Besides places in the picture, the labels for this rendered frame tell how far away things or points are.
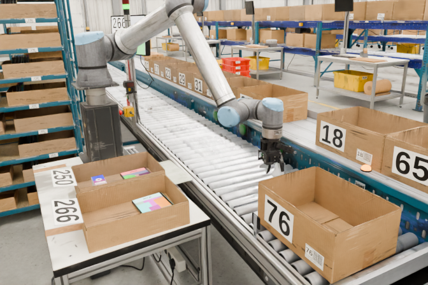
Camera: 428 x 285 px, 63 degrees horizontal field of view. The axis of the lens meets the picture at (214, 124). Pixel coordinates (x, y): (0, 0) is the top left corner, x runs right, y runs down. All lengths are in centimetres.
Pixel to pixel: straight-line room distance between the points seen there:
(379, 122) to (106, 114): 142
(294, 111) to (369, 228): 120
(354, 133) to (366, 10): 607
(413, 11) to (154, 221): 622
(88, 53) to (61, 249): 100
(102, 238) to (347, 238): 80
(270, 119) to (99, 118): 95
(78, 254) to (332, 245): 84
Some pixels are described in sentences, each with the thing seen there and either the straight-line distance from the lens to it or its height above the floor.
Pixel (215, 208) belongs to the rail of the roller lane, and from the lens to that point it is 158.
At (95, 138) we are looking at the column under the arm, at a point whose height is 90.
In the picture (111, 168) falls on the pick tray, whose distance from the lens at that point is 188.
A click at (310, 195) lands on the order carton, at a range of 157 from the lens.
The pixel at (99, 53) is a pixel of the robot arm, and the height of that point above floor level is 135.
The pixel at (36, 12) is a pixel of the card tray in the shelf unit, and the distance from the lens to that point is 286.
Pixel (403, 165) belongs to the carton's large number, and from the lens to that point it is 154.
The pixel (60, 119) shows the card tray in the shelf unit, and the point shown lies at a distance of 296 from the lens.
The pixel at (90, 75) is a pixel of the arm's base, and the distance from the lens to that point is 197.
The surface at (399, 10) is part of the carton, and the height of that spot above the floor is 154.
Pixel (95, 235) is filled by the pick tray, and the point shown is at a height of 82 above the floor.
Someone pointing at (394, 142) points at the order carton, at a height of 103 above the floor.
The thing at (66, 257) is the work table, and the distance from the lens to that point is 137.
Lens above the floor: 152
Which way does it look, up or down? 17 degrees down
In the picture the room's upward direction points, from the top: 2 degrees counter-clockwise
